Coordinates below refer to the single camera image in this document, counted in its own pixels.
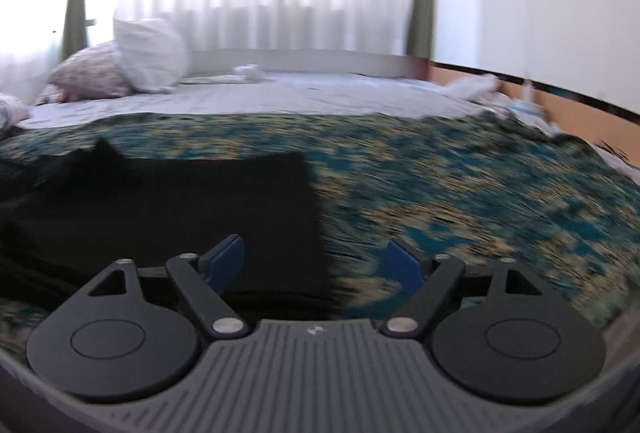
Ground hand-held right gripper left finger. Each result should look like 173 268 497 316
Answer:
75 234 251 340

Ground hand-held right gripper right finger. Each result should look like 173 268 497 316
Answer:
379 240 553 340

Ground black pants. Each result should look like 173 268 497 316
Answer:
0 140 333 314

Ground teal beige patterned blanket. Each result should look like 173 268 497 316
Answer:
0 110 640 364

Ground white bed sheet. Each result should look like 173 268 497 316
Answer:
15 70 640 184

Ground small white knotted cloth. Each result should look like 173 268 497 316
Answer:
232 63 266 84

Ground crumpled white cloth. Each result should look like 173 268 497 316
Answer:
445 75 501 102

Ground white blue bottle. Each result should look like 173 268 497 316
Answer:
510 80 547 122

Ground white pillow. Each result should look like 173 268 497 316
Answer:
112 10 193 94

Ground floral pillow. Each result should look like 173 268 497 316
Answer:
37 40 133 104

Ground pale printed cloth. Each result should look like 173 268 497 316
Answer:
0 93 32 128

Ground wooden bed frame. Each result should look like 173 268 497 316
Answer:
190 48 640 158

